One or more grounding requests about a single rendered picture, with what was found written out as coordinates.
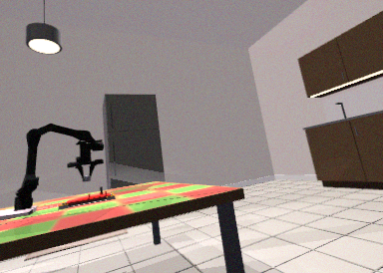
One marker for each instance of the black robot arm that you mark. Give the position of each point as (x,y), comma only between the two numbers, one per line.
(24,198)

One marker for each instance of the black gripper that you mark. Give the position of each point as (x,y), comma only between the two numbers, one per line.
(86,158)

